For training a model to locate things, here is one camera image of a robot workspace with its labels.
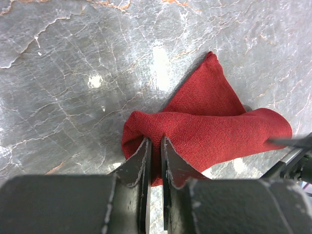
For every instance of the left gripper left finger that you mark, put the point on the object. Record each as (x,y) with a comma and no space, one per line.
(116,203)

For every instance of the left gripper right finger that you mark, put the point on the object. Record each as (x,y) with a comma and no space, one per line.
(195,204)

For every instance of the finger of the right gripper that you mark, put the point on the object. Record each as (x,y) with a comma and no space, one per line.
(297,142)

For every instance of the red cloth napkin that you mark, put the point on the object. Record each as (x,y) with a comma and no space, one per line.
(206,123)

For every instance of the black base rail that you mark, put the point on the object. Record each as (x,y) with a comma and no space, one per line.
(296,165)

